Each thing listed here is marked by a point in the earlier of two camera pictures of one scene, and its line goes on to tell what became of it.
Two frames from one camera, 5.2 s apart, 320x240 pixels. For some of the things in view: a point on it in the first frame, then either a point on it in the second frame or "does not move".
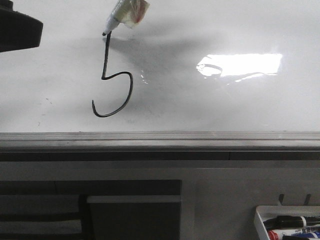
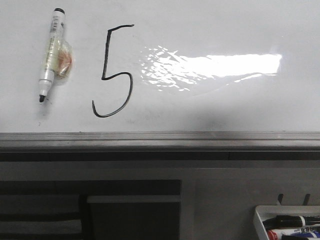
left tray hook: x=281 y=198 does not move
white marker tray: x=264 y=213 does not move
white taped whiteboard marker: x=129 y=12 to x=60 y=56
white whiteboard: x=192 y=75 does not move
